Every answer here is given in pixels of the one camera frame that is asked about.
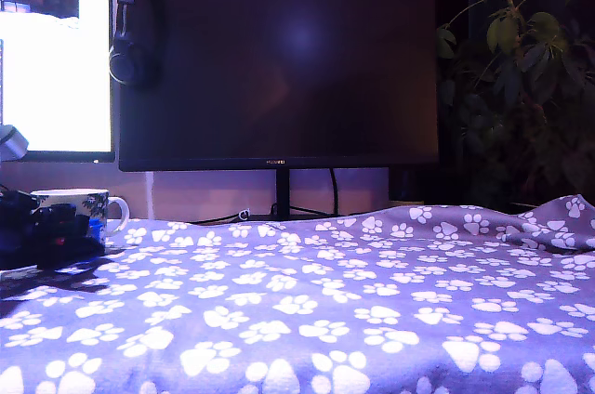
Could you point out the blue coffee capsule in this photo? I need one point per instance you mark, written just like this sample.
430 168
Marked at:
96 225

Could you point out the cartoon print ceramic mug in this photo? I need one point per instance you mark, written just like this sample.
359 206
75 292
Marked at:
93 203

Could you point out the lit white screen monitor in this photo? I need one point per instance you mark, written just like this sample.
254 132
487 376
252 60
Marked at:
56 87

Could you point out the black over-ear headphones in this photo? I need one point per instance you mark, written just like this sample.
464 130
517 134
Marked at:
139 41

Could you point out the grey paw print blanket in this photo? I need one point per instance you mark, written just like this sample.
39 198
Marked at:
325 301

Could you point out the large black monitor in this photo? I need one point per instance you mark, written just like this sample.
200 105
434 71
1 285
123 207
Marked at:
279 78

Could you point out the green leafy houseplant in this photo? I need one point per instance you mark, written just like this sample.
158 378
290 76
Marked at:
516 87

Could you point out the pale grey camera box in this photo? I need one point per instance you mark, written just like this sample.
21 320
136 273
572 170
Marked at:
11 145

